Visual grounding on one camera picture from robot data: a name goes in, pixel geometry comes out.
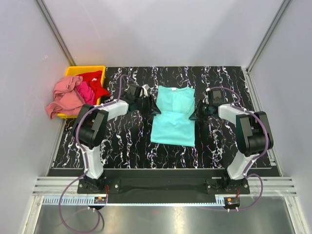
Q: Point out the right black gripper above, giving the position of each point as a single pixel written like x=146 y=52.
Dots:
x=200 y=110

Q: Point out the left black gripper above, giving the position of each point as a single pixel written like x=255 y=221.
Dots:
x=148 y=104

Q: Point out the teal t-shirt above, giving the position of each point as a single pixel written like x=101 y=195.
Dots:
x=172 y=126

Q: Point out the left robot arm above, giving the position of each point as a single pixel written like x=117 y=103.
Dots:
x=90 y=128

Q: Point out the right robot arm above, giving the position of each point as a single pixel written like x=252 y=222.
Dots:
x=253 y=134

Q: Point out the red t-shirt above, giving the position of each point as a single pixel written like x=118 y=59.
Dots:
x=93 y=80

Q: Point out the magenta t-shirt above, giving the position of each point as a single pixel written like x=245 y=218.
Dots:
x=86 y=93

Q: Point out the salmon pink t-shirt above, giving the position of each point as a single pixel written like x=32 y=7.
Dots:
x=67 y=99

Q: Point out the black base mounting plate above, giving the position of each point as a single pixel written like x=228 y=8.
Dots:
x=175 y=183

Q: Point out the yellow plastic bin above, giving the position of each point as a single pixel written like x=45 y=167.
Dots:
x=76 y=70

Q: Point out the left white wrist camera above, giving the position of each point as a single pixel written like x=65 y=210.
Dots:
x=145 y=91

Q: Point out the slotted cable duct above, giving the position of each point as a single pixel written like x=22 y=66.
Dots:
x=92 y=200

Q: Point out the right aluminium frame post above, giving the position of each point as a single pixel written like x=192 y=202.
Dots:
x=274 y=24

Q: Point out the aluminium frame post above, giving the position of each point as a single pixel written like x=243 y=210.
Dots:
x=274 y=24
x=55 y=31

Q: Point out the left aluminium frame post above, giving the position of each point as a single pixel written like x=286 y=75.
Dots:
x=55 y=31

